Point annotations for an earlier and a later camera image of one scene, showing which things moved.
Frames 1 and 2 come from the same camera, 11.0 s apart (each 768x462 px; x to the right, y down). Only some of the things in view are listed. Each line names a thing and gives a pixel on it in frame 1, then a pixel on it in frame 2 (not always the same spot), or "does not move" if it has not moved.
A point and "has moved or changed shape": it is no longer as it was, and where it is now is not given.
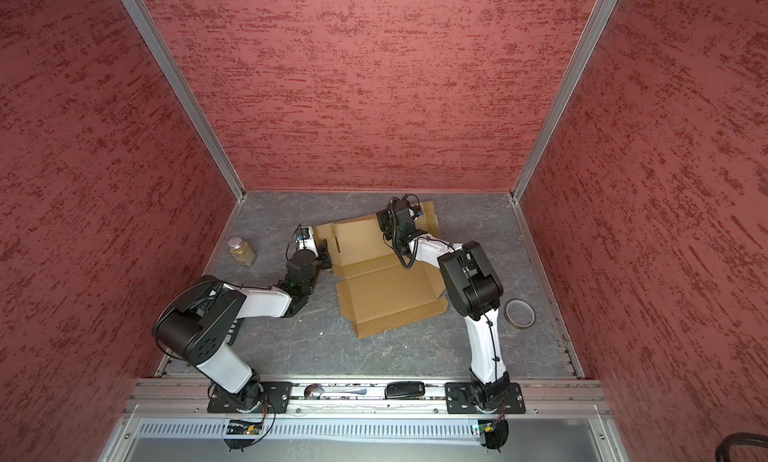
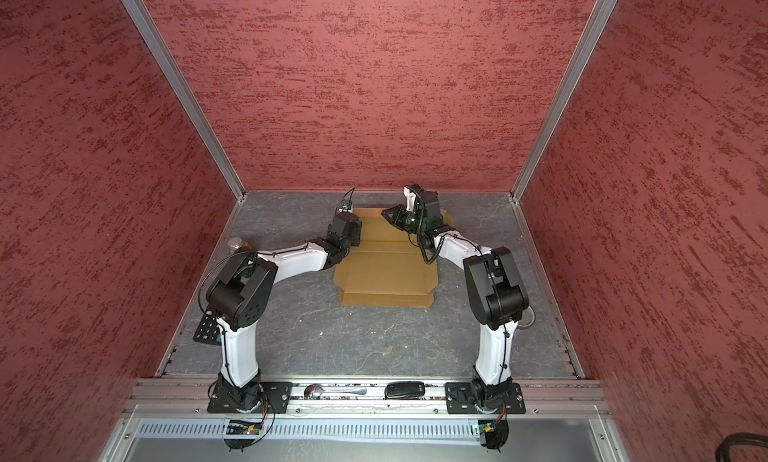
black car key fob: [404, 389] does not move
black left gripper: [325, 255] to [357, 236]
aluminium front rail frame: [186, 401] does not move
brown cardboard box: [378, 289] has moved or changed shape
